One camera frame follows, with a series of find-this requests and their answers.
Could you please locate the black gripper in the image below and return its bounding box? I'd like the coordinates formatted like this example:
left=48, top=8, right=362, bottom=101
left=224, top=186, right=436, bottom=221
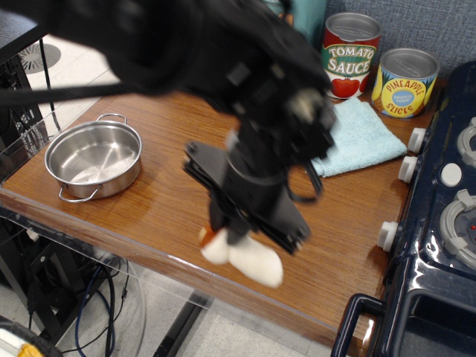
left=184, top=131, right=311, bottom=254

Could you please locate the plush mushroom toy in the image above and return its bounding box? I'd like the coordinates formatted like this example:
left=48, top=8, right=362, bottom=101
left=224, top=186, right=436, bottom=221
left=199, top=226, right=284, bottom=289

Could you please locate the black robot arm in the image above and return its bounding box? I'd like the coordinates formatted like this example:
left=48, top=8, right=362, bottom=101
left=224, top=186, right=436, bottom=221
left=1, top=1, right=335, bottom=253

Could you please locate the dark blue toy stove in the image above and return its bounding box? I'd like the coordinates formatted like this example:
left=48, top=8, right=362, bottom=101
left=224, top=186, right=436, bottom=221
left=332, top=62, right=475, bottom=356

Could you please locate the black table leg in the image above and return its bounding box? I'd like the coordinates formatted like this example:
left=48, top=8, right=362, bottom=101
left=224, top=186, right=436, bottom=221
left=152, top=293, right=208, bottom=357

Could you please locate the small steel pot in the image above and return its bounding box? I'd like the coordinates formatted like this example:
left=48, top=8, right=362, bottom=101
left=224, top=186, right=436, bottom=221
left=45, top=113, right=143, bottom=203

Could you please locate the light blue folded cloth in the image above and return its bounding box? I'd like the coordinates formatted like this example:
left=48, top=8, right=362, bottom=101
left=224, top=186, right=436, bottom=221
left=313, top=97, right=407, bottom=178

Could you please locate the black equipment rack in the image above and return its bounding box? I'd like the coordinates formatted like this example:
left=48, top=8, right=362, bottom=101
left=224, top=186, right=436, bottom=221
left=1, top=219, right=121, bottom=356

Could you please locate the tomato sauce can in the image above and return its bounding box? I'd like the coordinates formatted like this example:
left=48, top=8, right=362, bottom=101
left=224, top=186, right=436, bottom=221
left=321, top=12, right=382, bottom=100

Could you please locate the toy microwave oven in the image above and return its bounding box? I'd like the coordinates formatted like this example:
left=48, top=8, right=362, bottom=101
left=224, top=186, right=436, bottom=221
left=264, top=0, right=327, bottom=48

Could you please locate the pineapple slices can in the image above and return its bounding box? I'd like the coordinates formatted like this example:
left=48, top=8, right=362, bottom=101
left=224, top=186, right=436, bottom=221
left=371, top=48, right=440, bottom=119

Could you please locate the blue cable under table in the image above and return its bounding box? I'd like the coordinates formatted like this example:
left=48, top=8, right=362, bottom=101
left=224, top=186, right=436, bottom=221
left=74, top=260, right=129, bottom=357

